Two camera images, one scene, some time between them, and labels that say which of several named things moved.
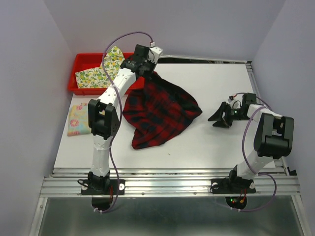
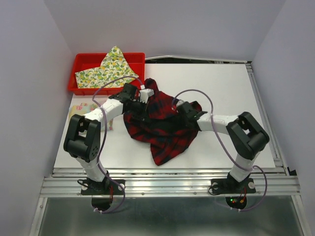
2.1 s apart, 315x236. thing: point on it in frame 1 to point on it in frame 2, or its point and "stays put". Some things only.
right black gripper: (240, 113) to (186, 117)
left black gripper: (152, 64) to (141, 115)
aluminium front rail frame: (164, 182) stays put
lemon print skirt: (96, 77) stays put
